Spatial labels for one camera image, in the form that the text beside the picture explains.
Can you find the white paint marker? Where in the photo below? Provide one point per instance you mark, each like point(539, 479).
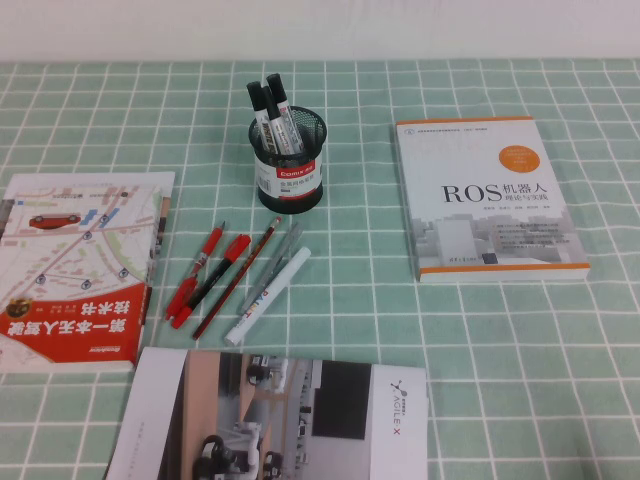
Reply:
point(270, 295)

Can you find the black mesh pen holder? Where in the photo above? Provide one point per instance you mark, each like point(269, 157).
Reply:
point(290, 200)

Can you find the grey translucent pen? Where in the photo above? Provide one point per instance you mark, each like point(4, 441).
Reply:
point(272, 267)

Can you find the red-capped black marker pen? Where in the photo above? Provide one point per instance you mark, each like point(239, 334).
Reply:
point(220, 277)

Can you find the slim red gel pen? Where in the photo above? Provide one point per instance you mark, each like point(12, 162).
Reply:
point(200, 262)

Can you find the red and black pencil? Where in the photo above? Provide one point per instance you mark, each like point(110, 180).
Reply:
point(240, 272)

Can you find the white orange ROS book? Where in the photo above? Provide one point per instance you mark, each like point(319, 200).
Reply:
point(490, 200)

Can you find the AgileX brochure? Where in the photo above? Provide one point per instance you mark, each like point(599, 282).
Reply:
point(280, 420)

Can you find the red map-cover book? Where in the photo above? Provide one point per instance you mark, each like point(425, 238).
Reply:
point(75, 275)

